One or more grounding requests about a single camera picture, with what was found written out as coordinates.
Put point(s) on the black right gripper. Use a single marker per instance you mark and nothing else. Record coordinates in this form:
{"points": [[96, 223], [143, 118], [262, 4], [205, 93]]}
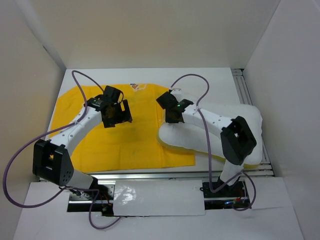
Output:
{"points": [[168, 119]]}

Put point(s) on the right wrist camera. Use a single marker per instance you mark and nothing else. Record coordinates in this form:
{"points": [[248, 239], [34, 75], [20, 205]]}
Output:
{"points": [[168, 101]]}

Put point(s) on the white cover plate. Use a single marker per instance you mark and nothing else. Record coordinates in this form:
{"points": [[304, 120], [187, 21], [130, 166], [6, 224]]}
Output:
{"points": [[158, 198]]}

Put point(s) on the white pillow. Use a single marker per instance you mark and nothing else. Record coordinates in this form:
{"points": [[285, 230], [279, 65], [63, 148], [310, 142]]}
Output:
{"points": [[215, 130]]}

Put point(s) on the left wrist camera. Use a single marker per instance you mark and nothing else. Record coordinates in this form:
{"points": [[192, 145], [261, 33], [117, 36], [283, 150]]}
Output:
{"points": [[113, 94]]}

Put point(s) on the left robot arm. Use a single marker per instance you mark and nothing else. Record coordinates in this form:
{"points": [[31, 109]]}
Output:
{"points": [[52, 157]]}

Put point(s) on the yellow pillowcase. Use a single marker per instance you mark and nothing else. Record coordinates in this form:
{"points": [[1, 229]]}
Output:
{"points": [[134, 145]]}

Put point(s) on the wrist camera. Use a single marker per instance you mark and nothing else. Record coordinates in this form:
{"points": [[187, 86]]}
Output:
{"points": [[168, 101], [113, 94]]}

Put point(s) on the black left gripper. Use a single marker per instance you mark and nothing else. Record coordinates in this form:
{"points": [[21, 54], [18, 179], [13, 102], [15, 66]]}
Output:
{"points": [[124, 116]]}

